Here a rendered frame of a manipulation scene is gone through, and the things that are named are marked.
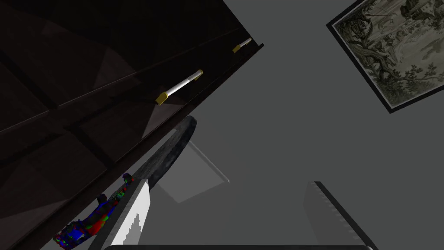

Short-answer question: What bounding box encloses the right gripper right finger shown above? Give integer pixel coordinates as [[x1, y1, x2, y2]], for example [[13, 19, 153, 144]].
[[304, 181, 379, 250]]

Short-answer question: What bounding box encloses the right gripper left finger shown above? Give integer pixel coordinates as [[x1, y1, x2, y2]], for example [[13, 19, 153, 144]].
[[87, 178, 151, 250]]

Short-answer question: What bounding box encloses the multicoloured toy figure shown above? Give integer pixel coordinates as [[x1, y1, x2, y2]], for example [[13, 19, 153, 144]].
[[52, 173, 135, 250]]

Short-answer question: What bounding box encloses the black round plate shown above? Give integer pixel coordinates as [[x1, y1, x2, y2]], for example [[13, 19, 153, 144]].
[[131, 115, 198, 191]]

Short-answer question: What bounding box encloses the dark brown cupboard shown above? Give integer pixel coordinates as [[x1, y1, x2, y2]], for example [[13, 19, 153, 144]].
[[0, 0, 264, 250]]

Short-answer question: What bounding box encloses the framed landscape picture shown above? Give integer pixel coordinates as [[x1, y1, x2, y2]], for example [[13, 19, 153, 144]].
[[326, 0, 444, 115]]

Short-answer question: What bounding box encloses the white and gold bar handle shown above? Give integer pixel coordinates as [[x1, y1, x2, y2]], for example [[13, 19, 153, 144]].
[[155, 69, 204, 106], [232, 37, 253, 54]]

